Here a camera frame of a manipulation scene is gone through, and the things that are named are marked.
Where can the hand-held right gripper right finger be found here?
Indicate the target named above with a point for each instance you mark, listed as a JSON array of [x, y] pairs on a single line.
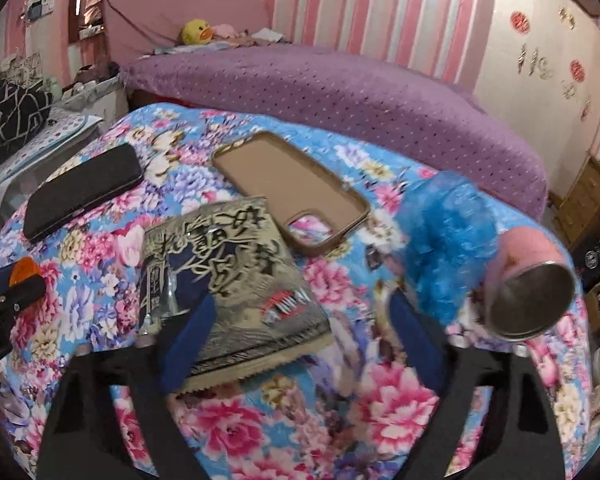
[[415, 345]]

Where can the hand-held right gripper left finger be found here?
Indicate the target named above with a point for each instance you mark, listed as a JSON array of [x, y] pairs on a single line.
[[180, 355]]

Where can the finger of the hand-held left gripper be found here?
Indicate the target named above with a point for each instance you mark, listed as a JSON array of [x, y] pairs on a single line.
[[15, 290]]

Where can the floral printed blanket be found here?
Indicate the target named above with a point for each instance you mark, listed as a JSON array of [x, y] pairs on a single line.
[[105, 280]]

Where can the blue mesh bath sponge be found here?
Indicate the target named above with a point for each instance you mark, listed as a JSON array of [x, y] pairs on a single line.
[[445, 240]]

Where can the black long wallet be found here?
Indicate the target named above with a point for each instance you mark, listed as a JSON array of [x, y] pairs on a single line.
[[80, 190]]

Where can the pink cup with metal inside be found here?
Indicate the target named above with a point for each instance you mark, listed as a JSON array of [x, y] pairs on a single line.
[[530, 305]]

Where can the dotted white cushion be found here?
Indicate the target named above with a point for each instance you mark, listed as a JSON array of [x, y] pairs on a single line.
[[45, 145]]

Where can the dark cloth with light lines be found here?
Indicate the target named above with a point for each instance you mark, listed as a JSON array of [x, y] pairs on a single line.
[[15, 120]]

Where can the brown phone case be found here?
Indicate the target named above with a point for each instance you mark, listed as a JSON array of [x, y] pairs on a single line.
[[280, 180]]

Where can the wooden desk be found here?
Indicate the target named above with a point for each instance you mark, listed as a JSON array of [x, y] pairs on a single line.
[[585, 195]]

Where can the purple dotted bed cover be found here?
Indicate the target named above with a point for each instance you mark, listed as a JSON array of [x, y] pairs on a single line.
[[355, 95]]

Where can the pink bed headboard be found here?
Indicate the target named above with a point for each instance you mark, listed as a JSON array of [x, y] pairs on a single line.
[[150, 20]]

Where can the cream wardrobe with decals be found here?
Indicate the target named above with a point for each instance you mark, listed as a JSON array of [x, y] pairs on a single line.
[[530, 60]]

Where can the yellow duck plush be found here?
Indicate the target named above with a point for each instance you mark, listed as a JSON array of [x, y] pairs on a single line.
[[196, 32]]

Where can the pink plush toy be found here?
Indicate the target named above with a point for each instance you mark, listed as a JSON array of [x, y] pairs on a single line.
[[230, 31]]

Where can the pile of light clothes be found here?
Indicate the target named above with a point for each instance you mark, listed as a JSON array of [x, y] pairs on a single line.
[[262, 37]]

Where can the white wall socket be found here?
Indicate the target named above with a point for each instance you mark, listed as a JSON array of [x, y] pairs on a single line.
[[39, 8]]

